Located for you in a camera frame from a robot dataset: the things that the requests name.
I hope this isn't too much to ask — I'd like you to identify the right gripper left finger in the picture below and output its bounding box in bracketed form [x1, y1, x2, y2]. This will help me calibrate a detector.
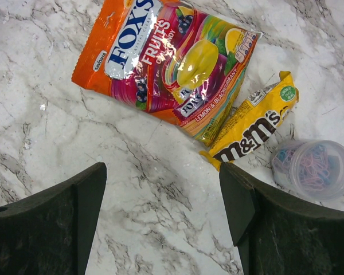
[0, 162, 107, 274]

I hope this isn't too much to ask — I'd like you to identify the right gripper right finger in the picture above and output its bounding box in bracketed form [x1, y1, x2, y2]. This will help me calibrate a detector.
[219, 163, 344, 274]

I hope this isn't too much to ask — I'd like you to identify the Fox's fruits candy bag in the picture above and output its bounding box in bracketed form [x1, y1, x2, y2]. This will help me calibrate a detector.
[72, 1, 260, 146]

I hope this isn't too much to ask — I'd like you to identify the small grey cup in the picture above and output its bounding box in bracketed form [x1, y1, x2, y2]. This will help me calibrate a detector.
[270, 140, 344, 202]

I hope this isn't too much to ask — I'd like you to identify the yellow M&M's packet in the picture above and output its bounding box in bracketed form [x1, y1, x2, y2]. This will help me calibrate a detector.
[200, 71, 299, 170]

